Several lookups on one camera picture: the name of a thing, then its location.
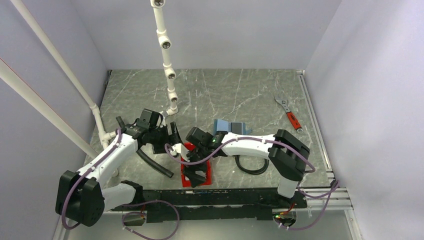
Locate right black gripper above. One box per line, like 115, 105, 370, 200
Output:
182, 145, 211, 188

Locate blue card holder wallet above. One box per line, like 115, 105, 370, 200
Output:
212, 119, 253, 135

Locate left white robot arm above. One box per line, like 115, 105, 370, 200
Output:
55, 108, 182, 230

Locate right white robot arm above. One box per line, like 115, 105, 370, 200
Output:
177, 127, 310, 208

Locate red plastic bin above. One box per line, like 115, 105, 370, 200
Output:
180, 161, 212, 188

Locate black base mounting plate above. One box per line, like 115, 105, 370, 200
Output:
112, 187, 307, 223

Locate black corrugated hose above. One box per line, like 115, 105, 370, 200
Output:
115, 115, 174, 180

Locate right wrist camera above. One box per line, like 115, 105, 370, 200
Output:
171, 143, 189, 162

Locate coiled black cable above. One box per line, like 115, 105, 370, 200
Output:
234, 155, 270, 175

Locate red handled adjustable wrench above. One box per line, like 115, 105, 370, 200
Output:
274, 95, 304, 134

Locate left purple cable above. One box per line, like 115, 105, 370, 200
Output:
60, 127, 181, 240

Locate aluminium rail frame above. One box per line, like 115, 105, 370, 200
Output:
52, 69, 362, 240

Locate white PVC pipe frame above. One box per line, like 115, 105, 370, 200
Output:
0, 0, 180, 177

